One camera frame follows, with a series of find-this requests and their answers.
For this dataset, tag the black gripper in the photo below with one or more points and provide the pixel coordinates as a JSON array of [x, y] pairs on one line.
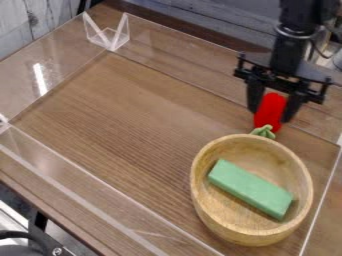
[[311, 79]]

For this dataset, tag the red knitted fruit green stem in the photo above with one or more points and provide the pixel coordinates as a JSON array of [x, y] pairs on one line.
[[267, 118]]

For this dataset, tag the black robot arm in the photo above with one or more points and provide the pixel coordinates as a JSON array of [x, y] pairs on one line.
[[281, 69]]

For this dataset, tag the round wooden bowl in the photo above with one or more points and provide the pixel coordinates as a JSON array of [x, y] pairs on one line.
[[233, 220]]

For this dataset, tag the green rectangular block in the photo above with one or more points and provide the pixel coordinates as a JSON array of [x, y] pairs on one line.
[[255, 191]]

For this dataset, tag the clear acrylic tray walls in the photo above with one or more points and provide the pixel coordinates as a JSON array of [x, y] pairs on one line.
[[104, 126]]

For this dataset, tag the clear acrylic corner bracket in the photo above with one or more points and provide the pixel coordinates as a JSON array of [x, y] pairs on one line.
[[108, 38]]

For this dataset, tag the black table leg bracket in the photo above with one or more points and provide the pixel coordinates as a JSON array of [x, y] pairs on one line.
[[28, 241]]

